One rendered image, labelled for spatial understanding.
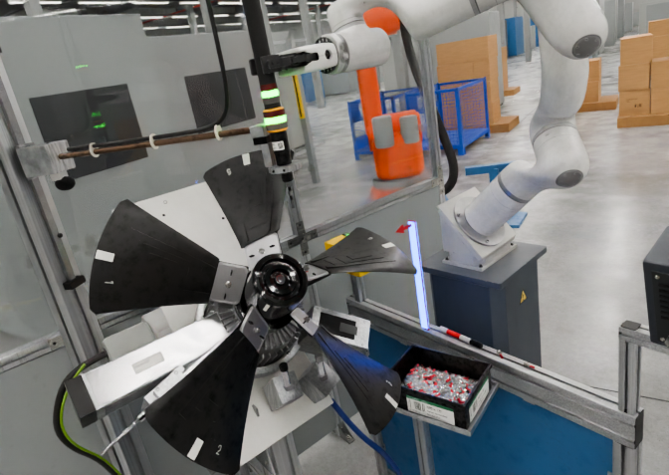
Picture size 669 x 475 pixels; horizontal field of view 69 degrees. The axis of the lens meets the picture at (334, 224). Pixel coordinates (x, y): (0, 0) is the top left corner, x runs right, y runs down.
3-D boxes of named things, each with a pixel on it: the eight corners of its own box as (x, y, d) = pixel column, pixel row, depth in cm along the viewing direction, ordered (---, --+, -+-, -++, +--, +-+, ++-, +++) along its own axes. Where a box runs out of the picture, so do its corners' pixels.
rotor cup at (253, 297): (218, 300, 105) (230, 276, 95) (263, 260, 114) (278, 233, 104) (267, 347, 104) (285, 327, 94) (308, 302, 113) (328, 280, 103)
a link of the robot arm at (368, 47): (338, 21, 102) (354, 64, 102) (383, 16, 109) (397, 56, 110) (319, 40, 109) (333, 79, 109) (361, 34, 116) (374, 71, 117)
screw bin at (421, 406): (382, 404, 119) (378, 380, 117) (414, 365, 132) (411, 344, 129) (467, 433, 106) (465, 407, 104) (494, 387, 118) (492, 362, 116)
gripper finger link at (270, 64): (300, 68, 95) (271, 73, 91) (291, 69, 97) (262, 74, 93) (297, 50, 94) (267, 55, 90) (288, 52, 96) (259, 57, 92)
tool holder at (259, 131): (255, 176, 100) (244, 128, 97) (268, 167, 107) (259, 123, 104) (295, 172, 97) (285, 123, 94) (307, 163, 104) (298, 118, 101)
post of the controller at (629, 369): (617, 409, 99) (618, 326, 93) (623, 401, 100) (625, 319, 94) (633, 416, 96) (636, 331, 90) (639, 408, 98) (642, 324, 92)
